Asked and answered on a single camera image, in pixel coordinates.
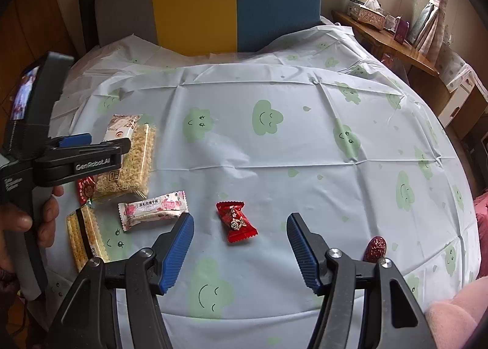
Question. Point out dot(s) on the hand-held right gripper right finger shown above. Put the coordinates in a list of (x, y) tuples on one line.
[(305, 257)]

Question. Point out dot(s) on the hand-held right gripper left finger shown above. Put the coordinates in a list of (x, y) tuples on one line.
[(175, 253)]

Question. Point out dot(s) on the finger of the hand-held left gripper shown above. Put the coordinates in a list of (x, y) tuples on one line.
[(122, 147), (74, 140)]

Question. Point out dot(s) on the white pink snack packet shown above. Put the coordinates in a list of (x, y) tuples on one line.
[(122, 126)]

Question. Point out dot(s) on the clear rice crisp packet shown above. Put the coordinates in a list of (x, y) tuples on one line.
[(133, 170)]

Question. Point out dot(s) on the pink white bar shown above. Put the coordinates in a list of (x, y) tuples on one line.
[(152, 210)]

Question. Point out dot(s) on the red gold-patterned snack bar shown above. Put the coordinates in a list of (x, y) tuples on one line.
[(85, 191)]

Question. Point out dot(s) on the red candy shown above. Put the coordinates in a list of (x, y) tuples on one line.
[(236, 221)]

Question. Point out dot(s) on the dried red date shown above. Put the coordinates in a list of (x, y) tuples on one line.
[(375, 248)]

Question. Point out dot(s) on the yellow black-striped cracker packet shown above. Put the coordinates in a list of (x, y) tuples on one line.
[(84, 242)]

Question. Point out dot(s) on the person's left hand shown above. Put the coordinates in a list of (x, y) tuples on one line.
[(51, 215)]

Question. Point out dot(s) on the wooden wardrobe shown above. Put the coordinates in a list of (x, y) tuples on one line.
[(34, 21)]

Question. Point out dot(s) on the pink fleece garment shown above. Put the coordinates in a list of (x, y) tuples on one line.
[(453, 314)]

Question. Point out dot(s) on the grey yellow blue headboard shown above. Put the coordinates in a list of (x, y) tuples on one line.
[(198, 2)]

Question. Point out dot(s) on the white cabinet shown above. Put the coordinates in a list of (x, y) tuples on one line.
[(457, 105)]

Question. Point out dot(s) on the wooden side desk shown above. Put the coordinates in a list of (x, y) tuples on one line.
[(385, 42)]

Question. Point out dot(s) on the white spotted cloth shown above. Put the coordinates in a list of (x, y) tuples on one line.
[(453, 67)]

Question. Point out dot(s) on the small purple box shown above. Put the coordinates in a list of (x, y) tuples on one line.
[(401, 31)]

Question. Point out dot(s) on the patterned tissue box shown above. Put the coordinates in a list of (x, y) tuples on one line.
[(369, 17)]

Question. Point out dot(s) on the white labelled box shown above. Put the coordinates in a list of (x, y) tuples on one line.
[(356, 0)]

